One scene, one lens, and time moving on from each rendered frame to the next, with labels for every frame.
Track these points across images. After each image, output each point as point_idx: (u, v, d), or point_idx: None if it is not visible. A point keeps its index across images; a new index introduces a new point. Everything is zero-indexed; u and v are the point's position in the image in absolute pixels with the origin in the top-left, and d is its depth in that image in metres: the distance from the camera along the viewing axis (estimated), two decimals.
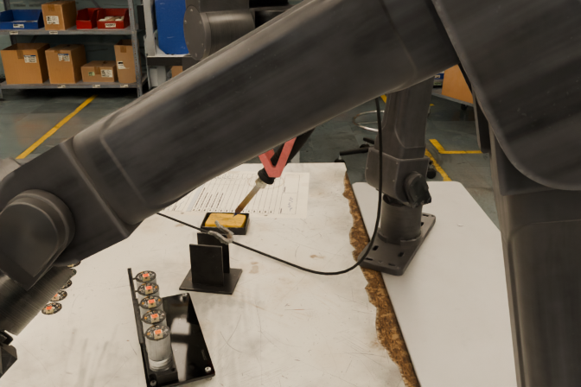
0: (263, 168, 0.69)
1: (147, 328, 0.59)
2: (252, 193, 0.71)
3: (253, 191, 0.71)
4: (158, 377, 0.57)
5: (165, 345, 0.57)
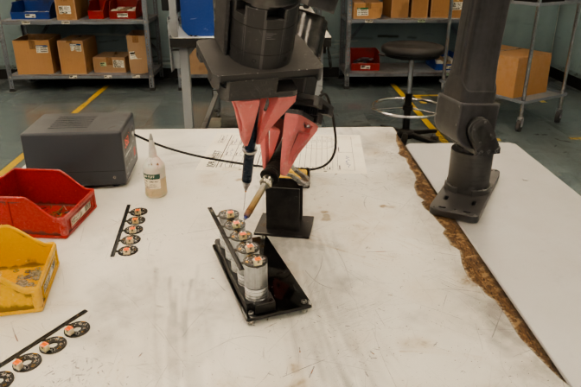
0: (273, 167, 0.68)
1: (242, 259, 0.58)
2: (263, 193, 0.66)
3: (264, 191, 0.66)
4: (257, 307, 0.56)
5: (264, 273, 0.56)
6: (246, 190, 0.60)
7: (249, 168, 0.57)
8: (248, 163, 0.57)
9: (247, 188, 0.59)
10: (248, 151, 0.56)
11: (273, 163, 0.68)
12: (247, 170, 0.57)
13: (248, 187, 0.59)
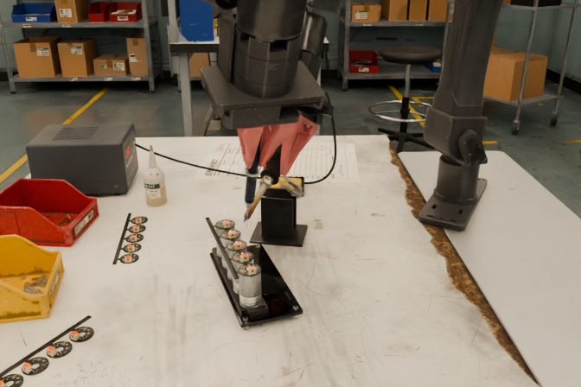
0: (273, 167, 0.68)
1: (237, 268, 0.61)
2: (263, 193, 0.66)
3: (264, 191, 0.66)
4: (251, 313, 0.59)
5: (258, 282, 0.59)
6: (249, 210, 0.61)
7: (252, 189, 0.58)
8: (251, 185, 0.58)
9: (250, 208, 0.60)
10: (251, 173, 0.57)
11: (273, 163, 0.68)
12: (250, 191, 0.58)
13: (251, 206, 0.60)
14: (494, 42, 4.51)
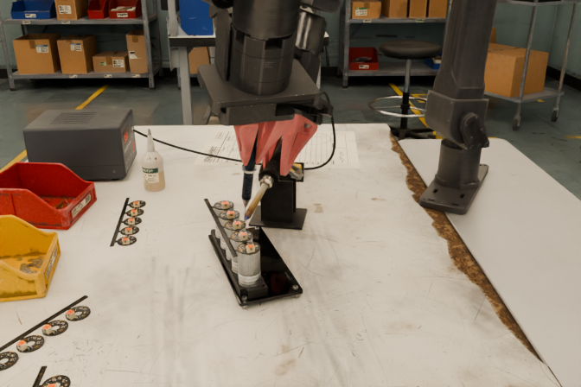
0: (273, 167, 0.68)
1: (236, 247, 0.60)
2: (263, 193, 0.66)
3: (264, 191, 0.66)
4: (249, 291, 0.58)
5: (257, 260, 0.58)
6: (246, 206, 0.62)
7: (248, 187, 0.59)
8: (247, 181, 0.59)
9: (247, 205, 0.61)
10: (247, 169, 0.58)
11: (273, 163, 0.68)
12: (247, 187, 0.59)
13: (248, 203, 0.61)
14: (494, 39, 4.50)
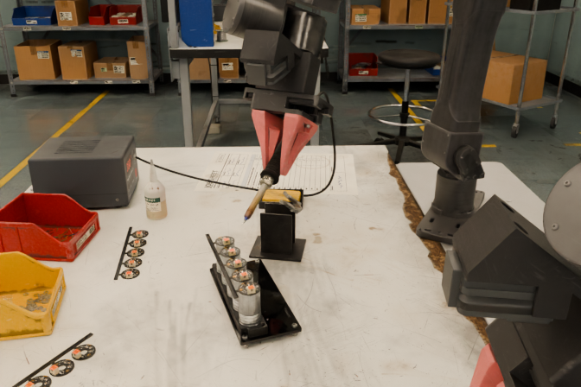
0: (273, 167, 0.68)
1: (237, 286, 0.62)
2: (263, 193, 0.66)
3: (264, 191, 0.66)
4: (250, 331, 0.60)
5: (257, 301, 0.60)
6: None
7: None
8: None
9: None
10: None
11: (273, 163, 0.68)
12: None
13: None
14: (494, 45, 4.52)
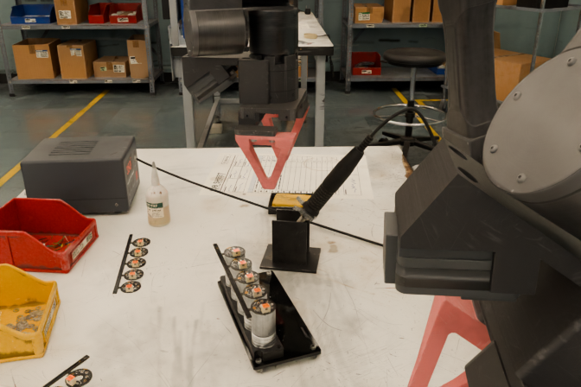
0: (308, 200, 0.70)
1: (249, 303, 0.56)
2: None
3: (298, 222, 0.71)
4: (264, 354, 0.54)
5: (272, 320, 0.54)
6: None
7: None
8: None
9: None
10: None
11: (310, 197, 0.70)
12: None
13: None
14: (499, 44, 4.46)
